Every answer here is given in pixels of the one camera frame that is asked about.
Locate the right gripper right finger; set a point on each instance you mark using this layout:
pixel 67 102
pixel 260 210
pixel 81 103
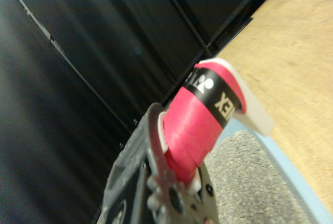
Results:
pixel 156 156

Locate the black curtain stand pole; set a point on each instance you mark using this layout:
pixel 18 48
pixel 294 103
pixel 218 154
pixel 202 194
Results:
pixel 185 16

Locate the blue litter tray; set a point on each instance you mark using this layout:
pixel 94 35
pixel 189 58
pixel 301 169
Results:
pixel 247 182

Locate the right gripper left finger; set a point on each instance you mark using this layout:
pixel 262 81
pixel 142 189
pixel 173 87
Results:
pixel 115 166

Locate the black curtain stand foot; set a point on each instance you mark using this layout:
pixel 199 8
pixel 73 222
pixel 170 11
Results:
pixel 234 24

